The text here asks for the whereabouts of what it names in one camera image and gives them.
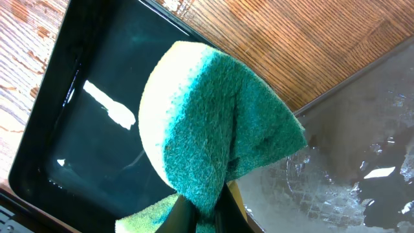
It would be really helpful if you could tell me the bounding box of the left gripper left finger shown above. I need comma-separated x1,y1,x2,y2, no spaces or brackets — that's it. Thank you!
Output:
156,195,198,233

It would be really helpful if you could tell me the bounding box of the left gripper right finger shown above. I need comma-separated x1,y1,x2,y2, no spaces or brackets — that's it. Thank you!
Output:
215,183,254,233

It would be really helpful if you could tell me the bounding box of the green yellow sponge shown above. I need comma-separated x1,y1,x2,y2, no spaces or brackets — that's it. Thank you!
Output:
114,41,307,232

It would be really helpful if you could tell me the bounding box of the black water tray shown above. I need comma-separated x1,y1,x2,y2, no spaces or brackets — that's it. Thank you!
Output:
9,0,205,232

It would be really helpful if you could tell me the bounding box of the brown serving tray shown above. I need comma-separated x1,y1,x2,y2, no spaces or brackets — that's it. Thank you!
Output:
238,39,413,232

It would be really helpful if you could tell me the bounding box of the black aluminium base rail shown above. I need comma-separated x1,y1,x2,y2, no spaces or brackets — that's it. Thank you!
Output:
1,189,71,233

